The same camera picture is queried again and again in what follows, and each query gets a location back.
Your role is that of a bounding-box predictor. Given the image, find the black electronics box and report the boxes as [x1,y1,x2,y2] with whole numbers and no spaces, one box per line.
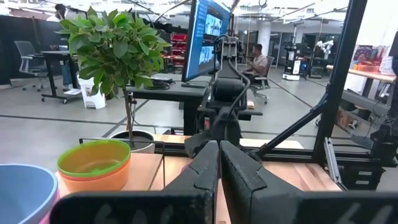
[341,163,387,191]

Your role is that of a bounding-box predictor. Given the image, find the large pink plastic bowl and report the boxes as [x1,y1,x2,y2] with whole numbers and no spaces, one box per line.
[37,188,62,224]

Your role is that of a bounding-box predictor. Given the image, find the light green plastic bowl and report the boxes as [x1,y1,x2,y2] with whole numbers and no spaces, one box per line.
[57,139,132,179]

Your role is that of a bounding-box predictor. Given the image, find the red storage shelves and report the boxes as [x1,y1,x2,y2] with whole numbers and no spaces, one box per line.
[169,33,188,68]

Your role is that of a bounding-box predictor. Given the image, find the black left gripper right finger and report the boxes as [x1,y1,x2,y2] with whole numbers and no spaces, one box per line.
[220,141,398,224]

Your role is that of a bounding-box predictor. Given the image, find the white bag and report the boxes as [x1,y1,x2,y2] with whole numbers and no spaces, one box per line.
[77,75,107,110]

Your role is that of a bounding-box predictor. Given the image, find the black rolling table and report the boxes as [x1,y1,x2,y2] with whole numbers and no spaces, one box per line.
[39,50,82,105]

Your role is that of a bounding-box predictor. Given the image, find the large blue-screen monitor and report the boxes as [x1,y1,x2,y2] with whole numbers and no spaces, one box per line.
[181,0,233,89]

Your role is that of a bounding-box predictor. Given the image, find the large light blue bowl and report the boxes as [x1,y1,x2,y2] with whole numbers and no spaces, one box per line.
[0,164,60,224]

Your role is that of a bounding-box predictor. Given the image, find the white mobile robot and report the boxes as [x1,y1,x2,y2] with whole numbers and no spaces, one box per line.
[282,42,302,82]

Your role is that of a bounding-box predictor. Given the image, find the coral orange plastic bowl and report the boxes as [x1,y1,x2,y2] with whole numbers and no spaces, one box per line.
[58,159,131,183]

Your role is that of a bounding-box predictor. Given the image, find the green leafy potted tree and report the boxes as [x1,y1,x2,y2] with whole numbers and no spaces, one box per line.
[55,6,171,147]

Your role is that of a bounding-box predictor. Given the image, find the white plant pot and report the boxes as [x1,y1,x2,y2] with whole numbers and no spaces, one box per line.
[108,129,156,155]

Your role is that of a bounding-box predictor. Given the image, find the grey office chair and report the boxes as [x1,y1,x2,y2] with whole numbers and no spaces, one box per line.
[249,55,276,105]
[13,40,48,93]

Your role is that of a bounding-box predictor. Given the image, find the black aluminium rig frame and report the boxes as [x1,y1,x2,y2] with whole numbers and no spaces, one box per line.
[248,0,368,164]

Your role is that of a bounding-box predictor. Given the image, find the colourful boxes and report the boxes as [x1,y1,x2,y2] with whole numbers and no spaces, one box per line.
[350,44,396,75]

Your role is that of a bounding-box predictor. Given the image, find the wooden shelf with black frame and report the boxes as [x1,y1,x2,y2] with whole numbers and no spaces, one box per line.
[55,138,343,224]

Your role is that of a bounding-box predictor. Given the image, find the silver metal bracket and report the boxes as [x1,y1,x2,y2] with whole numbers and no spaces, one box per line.
[322,136,343,188]

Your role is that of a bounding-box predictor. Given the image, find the person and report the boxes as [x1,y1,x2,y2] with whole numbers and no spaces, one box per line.
[244,43,270,79]
[45,3,82,91]

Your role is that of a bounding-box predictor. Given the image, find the long wooden table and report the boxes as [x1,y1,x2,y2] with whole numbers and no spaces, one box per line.
[325,64,398,98]

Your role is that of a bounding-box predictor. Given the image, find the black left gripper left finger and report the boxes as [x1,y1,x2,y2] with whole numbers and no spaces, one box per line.
[49,139,220,224]

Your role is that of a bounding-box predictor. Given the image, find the black office desk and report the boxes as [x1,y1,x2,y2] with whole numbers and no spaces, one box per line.
[125,73,213,136]

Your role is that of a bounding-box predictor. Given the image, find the black cable coil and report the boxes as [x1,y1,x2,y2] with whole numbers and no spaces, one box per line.
[144,77,174,91]

